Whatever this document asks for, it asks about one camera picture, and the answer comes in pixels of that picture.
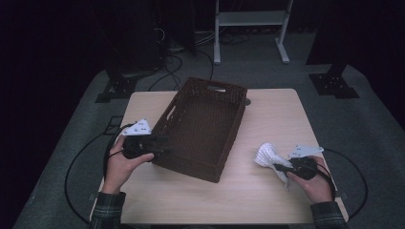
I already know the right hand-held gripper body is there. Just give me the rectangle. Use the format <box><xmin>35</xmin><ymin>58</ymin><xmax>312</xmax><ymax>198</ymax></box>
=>
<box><xmin>287</xmin><ymin>144</ymin><xmax>325</xmax><ymax>181</ymax></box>

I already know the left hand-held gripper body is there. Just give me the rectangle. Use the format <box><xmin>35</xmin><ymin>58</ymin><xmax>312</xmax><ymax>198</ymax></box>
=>
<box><xmin>121</xmin><ymin>118</ymin><xmax>160</xmax><ymax>160</ymax></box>

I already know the white knitted cloth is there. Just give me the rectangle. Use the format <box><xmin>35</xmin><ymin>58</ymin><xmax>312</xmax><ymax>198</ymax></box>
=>
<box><xmin>253</xmin><ymin>142</ymin><xmax>294</xmax><ymax>192</ymax></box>

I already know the brown wicker basket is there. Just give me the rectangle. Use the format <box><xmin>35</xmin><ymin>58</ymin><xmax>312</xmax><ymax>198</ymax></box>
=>
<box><xmin>151</xmin><ymin>76</ymin><xmax>248</xmax><ymax>184</ymax></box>

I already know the person's right hand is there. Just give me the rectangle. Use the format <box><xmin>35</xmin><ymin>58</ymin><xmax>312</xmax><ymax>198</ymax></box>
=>
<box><xmin>286</xmin><ymin>156</ymin><xmax>334</xmax><ymax>205</ymax></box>

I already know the person's left hand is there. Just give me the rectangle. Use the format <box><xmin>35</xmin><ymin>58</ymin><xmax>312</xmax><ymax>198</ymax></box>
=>
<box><xmin>101</xmin><ymin>135</ymin><xmax>156</xmax><ymax>196</ymax></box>

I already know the black tape square outline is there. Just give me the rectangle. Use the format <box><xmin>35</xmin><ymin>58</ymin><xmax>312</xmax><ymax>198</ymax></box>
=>
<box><xmin>103</xmin><ymin>115</ymin><xmax>124</xmax><ymax>136</ymax></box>

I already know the black stand base with struts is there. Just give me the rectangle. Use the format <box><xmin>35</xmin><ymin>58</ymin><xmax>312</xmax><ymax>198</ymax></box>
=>
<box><xmin>95</xmin><ymin>70</ymin><xmax>141</xmax><ymax>104</ymax></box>

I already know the black stand base with bolts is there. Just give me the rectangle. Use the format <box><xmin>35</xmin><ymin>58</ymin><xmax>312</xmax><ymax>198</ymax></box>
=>
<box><xmin>308</xmin><ymin>61</ymin><xmax>361</xmax><ymax>99</ymax></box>

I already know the white metal stand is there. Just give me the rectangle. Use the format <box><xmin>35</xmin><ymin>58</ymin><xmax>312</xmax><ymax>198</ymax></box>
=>
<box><xmin>213</xmin><ymin>0</ymin><xmax>294</xmax><ymax>66</ymax></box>

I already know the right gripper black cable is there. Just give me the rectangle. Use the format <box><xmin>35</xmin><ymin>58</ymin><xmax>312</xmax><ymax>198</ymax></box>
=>
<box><xmin>305</xmin><ymin>161</ymin><xmax>337</xmax><ymax>202</ymax></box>

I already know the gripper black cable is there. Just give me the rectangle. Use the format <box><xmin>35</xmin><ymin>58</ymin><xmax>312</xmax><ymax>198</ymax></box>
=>
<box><xmin>102</xmin><ymin>123</ymin><xmax>136</xmax><ymax>183</ymax></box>
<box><xmin>305</xmin><ymin>161</ymin><xmax>337</xmax><ymax>202</ymax></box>

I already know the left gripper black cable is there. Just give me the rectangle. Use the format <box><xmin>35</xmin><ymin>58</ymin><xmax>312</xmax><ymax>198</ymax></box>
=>
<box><xmin>102</xmin><ymin>123</ymin><xmax>136</xmax><ymax>183</ymax></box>

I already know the long black floor cable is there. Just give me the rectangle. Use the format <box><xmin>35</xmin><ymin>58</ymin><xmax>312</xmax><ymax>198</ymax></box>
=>
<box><xmin>320</xmin><ymin>147</ymin><xmax>370</xmax><ymax>220</ymax></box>
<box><xmin>64</xmin><ymin>132</ymin><xmax>107</xmax><ymax>225</ymax></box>

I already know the tangle of floor cables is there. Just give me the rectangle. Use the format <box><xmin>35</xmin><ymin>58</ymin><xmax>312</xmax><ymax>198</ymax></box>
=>
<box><xmin>147</xmin><ymin>27</ymin><xmax>215</xmax><ymax>93</ymax></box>

